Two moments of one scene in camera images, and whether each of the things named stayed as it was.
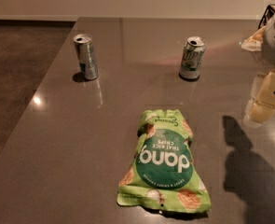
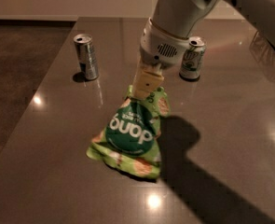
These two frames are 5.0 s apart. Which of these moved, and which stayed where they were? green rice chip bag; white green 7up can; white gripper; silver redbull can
Moved: green rice chip bag; white gripper
Stayed: silver redbull can; white green 7up can
